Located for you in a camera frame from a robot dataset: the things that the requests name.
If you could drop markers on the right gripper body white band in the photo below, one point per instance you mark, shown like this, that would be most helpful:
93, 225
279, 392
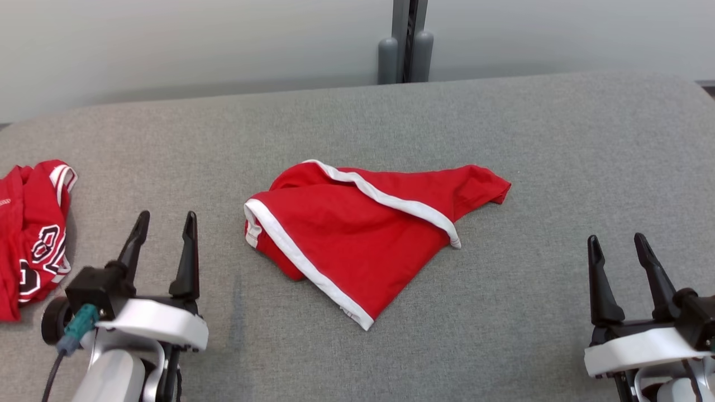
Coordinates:
637, 349

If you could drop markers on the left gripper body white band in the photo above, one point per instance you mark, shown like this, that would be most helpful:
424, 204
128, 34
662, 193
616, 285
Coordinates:
162, 322

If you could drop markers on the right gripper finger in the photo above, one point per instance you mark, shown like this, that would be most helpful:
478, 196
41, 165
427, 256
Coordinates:
659, 285
602, 290

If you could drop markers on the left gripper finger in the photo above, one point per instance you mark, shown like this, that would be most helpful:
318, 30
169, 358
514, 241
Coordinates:
187, 268
133, 251

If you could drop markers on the red jersey black number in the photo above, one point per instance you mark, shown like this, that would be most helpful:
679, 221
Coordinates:
31, 234

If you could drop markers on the red shorts white trim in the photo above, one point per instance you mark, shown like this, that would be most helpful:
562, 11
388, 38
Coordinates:
357, 245

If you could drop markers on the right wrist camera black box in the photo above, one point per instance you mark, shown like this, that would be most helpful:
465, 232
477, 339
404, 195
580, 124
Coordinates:
698, 318

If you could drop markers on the grey cylinder post foot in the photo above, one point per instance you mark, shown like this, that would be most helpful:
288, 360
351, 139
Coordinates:
387, 61
423, 56

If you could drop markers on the grey partition post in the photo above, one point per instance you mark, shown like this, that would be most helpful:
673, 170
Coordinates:
409, 33

